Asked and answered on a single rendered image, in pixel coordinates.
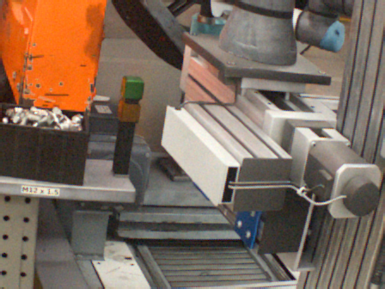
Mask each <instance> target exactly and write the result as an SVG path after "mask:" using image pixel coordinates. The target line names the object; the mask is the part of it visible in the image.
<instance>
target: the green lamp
mask: <svg viewBox="0 0 385 289"><path fill-rule="evenodd" d="M120 92H121V94H122V96H123V97H124V98H125V99H136V100H141V99H142V98H143V92H144V81H143V80H142V79H141V78H140V77H128V76H123V80H122V86H121V91H120Z"/></svg>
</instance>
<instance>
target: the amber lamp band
mask: <svg viewBox="0 0 385 289"><path fill-rule="evenodd" d="M140 110H141V105H140V104H139V103H138V104H129V103H124V102H123V101H122V99H120V100H119V109H118V117H119V121H120V122H126V123H138V122H139V116H140Z"/></svg>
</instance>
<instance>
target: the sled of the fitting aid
mask: <svg viewBox="0 0 385 289"><path fill-rule="evenodd" d="M112 211H113V215H109V214H108V216H109V220H108V224H107V225H108V227H109V229H110V231H111V232H112V233H113V237H128V238H155V239H205V240H206V239H229V238H231V239H241V238H240V237H239V236H238V235H237V234H236V232H235V231H234V228H233V226H232V225H231V224H230V223H229V222H228V221H227V219H226V218H225V217H224V216H223V215H222V214H221V213H220V212H219V211H218V210H217V208H216V207H214V206H155V205H143V206H142V208H141V210H138V211H120V210H112Z"/></svg>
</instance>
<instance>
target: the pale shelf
mask: <svg viewBox="0 0 385 289"><path fill-rule="evenodd" d="M112 168H113V161H101V160H99V159H86V168H85V174H84V180H83V186H76V185H68V184H60V183H50V182H46V181H36V180H28V179H20V178H13V177H8V176H4V175H0V194H6V195H24V196H27V197H42V198H52V199H61V200H85V201H101V202H121V203H134V200H135V195H136V190H135V188H134V187H133V186H132V184H131V182H130V180H129V179H128V177H114V176H113V173H112V172H111V169H112Z"/></svg>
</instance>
